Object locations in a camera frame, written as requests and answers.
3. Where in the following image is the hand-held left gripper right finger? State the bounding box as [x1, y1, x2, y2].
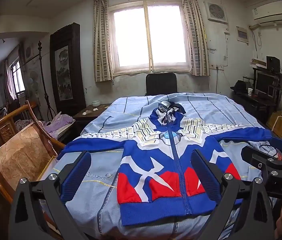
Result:
[190, 149, 275, 240]

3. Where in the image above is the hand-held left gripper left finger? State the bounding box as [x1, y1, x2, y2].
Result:
[8, 150, 92, 240]

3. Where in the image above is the blue hooded zip jacket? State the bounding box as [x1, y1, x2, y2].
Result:
[57, 100, 274, 227]

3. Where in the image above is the light blue striped bed sheet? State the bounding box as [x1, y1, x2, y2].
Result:
[38, 92, 281, 240]

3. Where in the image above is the dark desk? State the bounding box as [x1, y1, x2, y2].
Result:
[231, 90, 281, 124]

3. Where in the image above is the purple cloth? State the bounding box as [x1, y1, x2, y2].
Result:
[14, 114, 75, 139]

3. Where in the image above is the dark wooden nightstand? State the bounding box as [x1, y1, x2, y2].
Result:
[73, 104, 111, 135]

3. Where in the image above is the wooden armchair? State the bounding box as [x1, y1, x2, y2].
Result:
[0, 100, 66, 215]

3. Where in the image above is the computer monitor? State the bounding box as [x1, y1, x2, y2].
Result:
[255, 70, 278, 98]

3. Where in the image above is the black monitor rack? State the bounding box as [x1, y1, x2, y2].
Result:
[252, 66, 282, 103]

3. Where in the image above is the black hat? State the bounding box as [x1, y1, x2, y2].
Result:
[230, 80, 247, 92]

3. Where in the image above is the black speaker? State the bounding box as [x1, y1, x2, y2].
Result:
[266, 56, 281, 72]

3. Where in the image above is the long flat wooden box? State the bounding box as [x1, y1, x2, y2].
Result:
[250, 59, 268, 67]

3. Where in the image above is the dark framed landscape painting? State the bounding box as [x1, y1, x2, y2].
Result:
[49, 22, 87, 110]

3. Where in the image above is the dark wooden coat stand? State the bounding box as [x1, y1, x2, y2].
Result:
[37, 41, 55, 120]

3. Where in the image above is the white standing fan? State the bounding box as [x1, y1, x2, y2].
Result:
[27, 70, 42, 98]

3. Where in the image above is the black chair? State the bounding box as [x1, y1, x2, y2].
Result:
[145, 73, 178, 96]

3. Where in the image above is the side room window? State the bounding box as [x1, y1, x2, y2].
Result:
[7, 60, 25, 98]

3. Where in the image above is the white electrical panel box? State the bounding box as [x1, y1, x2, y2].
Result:
[236, 26, 249, 43]

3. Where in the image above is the white air conditioner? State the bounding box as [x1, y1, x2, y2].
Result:
[246, 0, 282, 27]

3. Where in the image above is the beige checked curtain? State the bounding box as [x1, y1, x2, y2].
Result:
[93, 0, 114, 82]
[181, 0, 210, 77]

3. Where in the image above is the bright double window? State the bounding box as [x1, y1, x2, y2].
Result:
[107, 0, 191, 77]

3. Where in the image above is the thin black cable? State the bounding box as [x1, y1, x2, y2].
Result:
[252, 140, 273, 153]

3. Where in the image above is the white wall ventilation fan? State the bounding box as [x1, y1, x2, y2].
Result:
[207, 1, 229, 25]

